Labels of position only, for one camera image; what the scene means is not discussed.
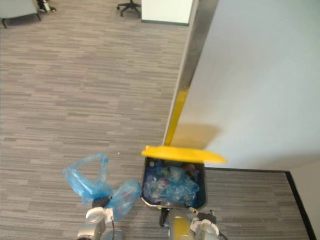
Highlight black baseboard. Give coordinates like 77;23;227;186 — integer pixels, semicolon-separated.
204;167;320;240

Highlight black office chair base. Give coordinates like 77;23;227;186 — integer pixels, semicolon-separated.
116;0;142;18

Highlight white cabinet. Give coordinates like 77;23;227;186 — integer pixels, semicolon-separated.
140;0;195;26

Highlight dark rubbish wrappers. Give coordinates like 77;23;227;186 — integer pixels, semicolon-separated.
180;162;200;177

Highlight metal wall corner trim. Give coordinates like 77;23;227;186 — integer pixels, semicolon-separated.
163;0;220;147

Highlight crumpled blue bags of rubbish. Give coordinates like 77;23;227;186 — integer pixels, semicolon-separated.
143;164;201;206

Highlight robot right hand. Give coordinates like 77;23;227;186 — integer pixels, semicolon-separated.
189;206;217;223

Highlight black wheeled device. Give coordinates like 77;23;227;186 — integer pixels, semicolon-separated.
36;0;57;13

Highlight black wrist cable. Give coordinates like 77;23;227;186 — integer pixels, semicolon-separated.
109;216;116;240

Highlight grey armchair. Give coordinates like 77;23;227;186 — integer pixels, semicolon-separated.
0;0;42;29

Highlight blue plastic rubbish bag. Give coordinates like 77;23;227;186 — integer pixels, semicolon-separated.
62;151;142;223

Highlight large trash can yellow lid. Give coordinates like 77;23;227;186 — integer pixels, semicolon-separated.
139;145;229;229

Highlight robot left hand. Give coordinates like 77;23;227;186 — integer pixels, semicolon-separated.
91;195;113;209

